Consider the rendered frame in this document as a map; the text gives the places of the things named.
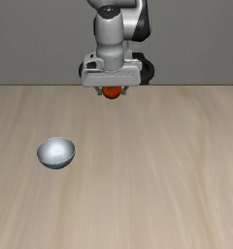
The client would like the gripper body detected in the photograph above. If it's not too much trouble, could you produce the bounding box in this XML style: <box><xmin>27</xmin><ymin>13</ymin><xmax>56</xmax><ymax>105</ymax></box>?
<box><xmin>81</xmin><ymin>53</ymin><xmax>143</xmax><ymax>88</ymax></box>

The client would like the red tomato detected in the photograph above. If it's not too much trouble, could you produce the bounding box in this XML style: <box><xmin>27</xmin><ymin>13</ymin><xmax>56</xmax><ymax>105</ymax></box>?
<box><xmin>102</xmin><ymin>86</ymin><xmax>123</xmax><ymax>100</ymax></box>

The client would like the grey bowl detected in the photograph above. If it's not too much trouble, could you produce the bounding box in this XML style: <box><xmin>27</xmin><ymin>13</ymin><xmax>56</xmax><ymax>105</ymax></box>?
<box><xmin>36</xmin><ymin>136</ymin><xmax>76</xmax><ymax>170</ymax></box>

